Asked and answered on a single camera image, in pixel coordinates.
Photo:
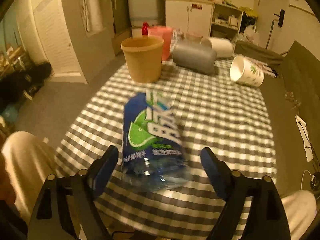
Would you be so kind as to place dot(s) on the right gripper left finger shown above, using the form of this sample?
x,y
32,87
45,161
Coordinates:
x,y
51,218

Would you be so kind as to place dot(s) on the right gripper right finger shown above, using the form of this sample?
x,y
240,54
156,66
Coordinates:
x,y
266,219

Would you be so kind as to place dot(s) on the grey white checkered tablecloth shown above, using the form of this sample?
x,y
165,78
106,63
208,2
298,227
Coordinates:
x,y
205,111

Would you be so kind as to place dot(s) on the red thermos bottle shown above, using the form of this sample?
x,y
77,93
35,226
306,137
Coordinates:
x,y
145,28

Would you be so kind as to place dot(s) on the person's right leg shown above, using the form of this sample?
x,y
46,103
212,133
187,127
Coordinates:
x,y
301,212

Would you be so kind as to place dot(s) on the grey plastic cup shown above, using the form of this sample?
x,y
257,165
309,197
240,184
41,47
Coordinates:
x,y
194,56

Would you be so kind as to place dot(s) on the black door handle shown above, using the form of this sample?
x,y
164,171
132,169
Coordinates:
x,y
280,17

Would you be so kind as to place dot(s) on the hanging white towel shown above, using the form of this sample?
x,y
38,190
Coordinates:
x,y
93,16

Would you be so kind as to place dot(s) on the brown paper cup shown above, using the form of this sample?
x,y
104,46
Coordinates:
x,y
143,57

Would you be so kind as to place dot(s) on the white louvered wardrobe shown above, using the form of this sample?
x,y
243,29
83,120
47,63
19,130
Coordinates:
x,y
44,35

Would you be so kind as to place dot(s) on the blue cut plastic bottle cup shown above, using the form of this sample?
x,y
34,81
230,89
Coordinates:
x,y
153,154

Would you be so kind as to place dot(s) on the white plastic cup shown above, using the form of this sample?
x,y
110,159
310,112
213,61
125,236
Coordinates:
x,y
222,46

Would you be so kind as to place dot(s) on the white sink cabinet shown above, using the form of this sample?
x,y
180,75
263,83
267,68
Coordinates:
x,y
189,16

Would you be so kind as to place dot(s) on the white paper with cable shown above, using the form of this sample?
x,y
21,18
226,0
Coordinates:
x,y
301,124

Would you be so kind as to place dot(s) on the white plastic bags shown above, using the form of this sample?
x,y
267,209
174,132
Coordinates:
x,y
249,35

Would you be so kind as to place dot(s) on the white printed paper cup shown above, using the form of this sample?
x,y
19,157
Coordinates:
x,y
244,71

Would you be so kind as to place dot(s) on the dark folded blanket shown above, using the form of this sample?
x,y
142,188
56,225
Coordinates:
x,y
258,53

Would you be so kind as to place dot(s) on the white open shelf unit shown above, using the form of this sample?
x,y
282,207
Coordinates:
x,y
226,21

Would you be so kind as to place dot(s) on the person's leg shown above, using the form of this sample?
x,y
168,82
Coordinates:
x,y
26,161
301,212

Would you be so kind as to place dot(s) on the person's left leg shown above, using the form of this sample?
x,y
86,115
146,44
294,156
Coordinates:
x,y
26,161

